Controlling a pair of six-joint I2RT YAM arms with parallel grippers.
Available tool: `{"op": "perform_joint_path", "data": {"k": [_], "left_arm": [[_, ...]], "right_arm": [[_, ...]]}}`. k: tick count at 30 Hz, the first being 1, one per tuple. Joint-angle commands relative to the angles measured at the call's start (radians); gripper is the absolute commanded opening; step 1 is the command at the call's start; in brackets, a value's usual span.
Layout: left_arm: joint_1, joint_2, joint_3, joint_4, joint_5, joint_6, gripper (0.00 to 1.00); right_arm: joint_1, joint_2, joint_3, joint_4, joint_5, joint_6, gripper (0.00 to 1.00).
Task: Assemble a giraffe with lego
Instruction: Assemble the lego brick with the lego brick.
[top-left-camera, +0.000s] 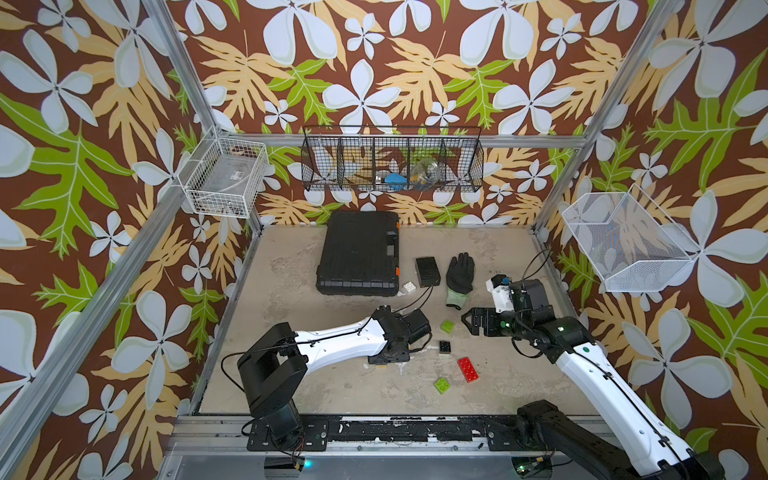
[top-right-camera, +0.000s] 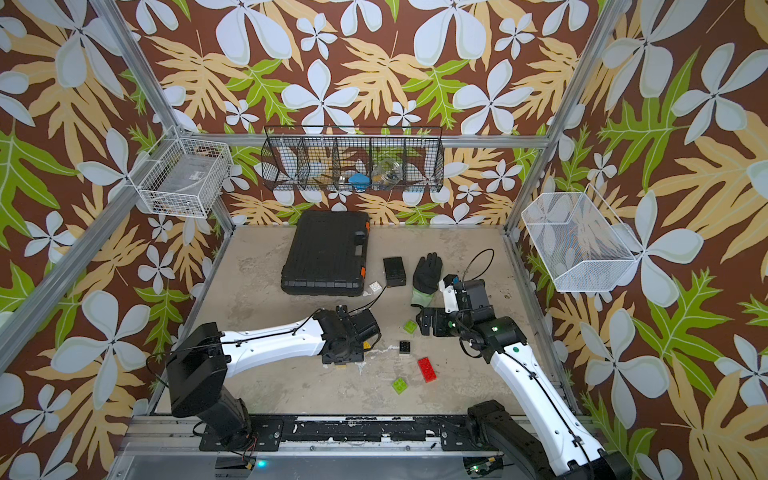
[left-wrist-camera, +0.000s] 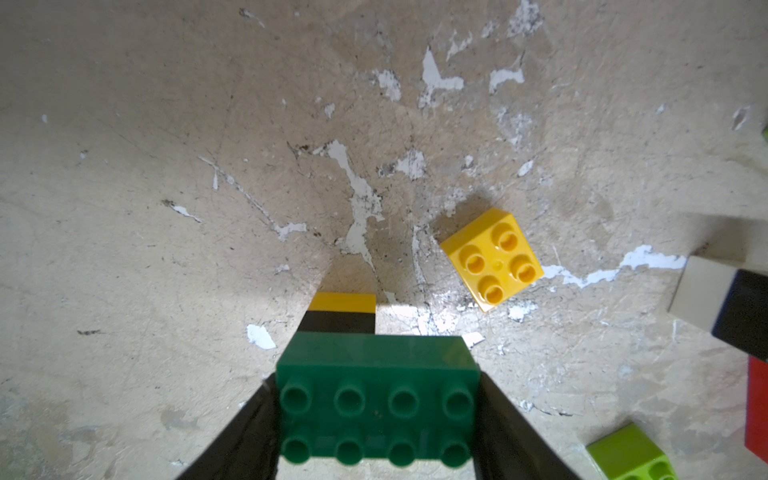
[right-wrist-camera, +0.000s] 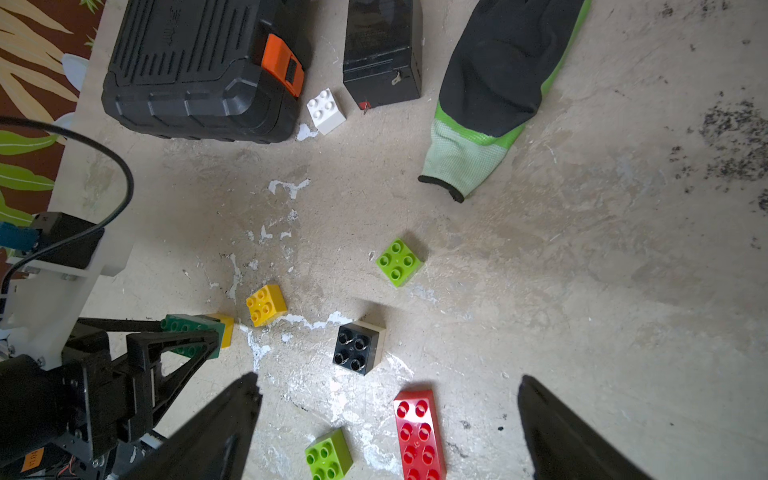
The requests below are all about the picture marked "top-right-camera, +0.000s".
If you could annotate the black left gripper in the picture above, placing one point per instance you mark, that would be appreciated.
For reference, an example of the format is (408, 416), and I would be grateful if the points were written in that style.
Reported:
(358, 357)

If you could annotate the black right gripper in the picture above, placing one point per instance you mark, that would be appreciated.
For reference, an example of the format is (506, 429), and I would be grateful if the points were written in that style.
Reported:
(439, 314)

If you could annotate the white lego brick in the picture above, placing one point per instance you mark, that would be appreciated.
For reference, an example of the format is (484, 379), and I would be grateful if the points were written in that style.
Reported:
(375, 287)

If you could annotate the red lego brick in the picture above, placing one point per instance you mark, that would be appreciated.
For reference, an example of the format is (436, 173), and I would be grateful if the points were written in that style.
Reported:
(427, 370)

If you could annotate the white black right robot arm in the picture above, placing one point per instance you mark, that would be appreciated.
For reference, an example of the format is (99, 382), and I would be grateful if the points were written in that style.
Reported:
(559, 446)

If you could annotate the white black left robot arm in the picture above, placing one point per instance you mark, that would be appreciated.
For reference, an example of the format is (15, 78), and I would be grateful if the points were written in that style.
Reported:
(198, 367)

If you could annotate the lime green lego brick front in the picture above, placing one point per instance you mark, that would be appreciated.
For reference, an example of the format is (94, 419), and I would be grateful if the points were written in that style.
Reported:
(400, 386)

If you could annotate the black green work glove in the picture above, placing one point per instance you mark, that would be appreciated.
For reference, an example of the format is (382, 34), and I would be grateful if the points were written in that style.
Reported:
(426, 278)

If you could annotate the small black battery box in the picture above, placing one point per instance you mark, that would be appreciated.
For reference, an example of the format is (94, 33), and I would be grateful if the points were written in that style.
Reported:
(395, 274)

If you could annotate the black plastic tool case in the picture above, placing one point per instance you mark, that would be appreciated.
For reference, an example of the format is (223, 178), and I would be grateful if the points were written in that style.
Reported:
(328, 255)

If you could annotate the white mesh basket right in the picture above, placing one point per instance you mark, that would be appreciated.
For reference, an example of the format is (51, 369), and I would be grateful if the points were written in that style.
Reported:
(583, 244)

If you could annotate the blue object in basket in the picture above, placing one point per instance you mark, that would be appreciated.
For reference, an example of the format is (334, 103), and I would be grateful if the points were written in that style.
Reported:
(359, 182)

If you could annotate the clear plastic in basket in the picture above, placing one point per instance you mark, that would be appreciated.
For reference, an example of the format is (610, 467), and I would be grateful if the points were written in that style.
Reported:
(387, 173)

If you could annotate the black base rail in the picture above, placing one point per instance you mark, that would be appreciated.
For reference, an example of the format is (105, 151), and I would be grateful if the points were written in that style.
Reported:
(272, 433)

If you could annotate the black wire basket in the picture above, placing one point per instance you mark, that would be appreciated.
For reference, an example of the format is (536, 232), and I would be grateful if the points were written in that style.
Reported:
(326, 158)

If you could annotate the white wire basket left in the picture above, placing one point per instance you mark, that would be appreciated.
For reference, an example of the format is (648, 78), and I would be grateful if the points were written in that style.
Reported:
(185, 176)

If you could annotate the aluminium frame post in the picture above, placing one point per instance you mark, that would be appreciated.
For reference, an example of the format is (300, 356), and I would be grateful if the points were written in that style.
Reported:
(587, 64)

